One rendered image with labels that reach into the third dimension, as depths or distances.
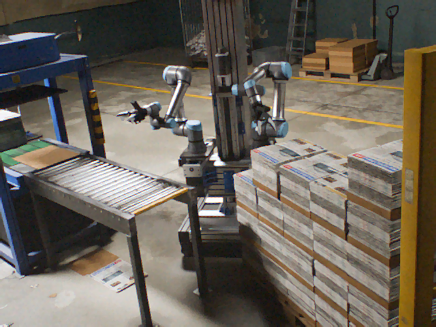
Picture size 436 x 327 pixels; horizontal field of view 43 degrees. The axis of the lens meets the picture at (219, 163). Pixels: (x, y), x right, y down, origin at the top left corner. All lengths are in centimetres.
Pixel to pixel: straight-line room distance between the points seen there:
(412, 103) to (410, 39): 822
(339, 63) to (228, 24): 571
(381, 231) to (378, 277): 26
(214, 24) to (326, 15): 697
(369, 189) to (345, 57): 710
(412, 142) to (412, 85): 19
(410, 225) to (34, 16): 1128
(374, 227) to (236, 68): 195
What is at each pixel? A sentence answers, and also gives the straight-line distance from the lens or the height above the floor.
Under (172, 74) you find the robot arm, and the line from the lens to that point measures 408.
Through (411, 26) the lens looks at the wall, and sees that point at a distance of 1010.
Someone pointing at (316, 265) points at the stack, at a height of 57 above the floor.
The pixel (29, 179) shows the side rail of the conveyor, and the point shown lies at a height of 78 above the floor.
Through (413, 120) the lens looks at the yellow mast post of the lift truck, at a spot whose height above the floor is 162.
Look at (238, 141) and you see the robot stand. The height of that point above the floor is 86.
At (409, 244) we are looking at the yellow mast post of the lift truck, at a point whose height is 115.
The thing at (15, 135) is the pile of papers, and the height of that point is 90.
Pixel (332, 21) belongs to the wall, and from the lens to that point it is 1088.
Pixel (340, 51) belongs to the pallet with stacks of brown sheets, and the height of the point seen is 49.
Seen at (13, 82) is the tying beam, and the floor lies 148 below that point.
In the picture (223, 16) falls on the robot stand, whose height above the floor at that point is 179.
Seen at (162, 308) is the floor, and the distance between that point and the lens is 389.
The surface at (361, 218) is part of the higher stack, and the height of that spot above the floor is 101.
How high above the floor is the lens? 220
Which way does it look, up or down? 21 degrees down
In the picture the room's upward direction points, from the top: 6 degrees counter-clockwise
